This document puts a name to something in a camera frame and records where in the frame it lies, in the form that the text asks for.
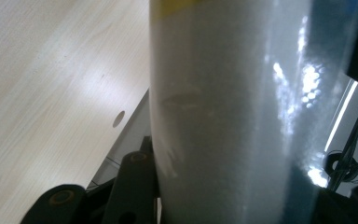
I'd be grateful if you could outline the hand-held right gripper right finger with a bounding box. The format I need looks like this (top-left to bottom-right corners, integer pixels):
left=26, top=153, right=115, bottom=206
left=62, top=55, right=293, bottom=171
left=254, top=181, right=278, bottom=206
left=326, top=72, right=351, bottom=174
left=313, top=186, right=355, bottom=224

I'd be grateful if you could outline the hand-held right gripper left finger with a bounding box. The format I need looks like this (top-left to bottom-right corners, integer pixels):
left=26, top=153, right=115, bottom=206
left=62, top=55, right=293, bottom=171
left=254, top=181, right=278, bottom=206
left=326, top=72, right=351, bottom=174
left=102, top=135, right=162, bottom=224

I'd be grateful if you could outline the red and white spout pouch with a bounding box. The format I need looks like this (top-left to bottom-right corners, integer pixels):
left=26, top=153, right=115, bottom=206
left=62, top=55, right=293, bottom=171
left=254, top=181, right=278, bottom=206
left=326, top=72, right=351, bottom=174
left=148, top=0, right=358, bottom=224

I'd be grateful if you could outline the black metal stand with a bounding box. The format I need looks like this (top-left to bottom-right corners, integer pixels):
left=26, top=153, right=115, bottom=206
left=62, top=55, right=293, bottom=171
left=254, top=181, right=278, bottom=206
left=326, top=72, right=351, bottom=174
left=326, top=91, right=358, bottom=191

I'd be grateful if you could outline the grey round table grommet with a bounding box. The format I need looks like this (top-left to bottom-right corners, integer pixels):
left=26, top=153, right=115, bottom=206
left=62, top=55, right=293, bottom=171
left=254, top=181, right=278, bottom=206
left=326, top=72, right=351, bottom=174
left=112, top=110, right=126, bottom=129

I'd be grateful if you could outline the black coiled cable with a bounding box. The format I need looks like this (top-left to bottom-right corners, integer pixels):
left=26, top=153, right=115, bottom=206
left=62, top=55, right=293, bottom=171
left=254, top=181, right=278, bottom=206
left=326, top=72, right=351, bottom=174
left=323, top=150, right=358, bottom=184

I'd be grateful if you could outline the aluminium floor rail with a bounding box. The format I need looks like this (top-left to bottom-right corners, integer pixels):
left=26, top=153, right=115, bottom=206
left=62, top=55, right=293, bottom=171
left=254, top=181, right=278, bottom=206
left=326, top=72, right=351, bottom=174
left=324, top=80, right=358, bottom=153

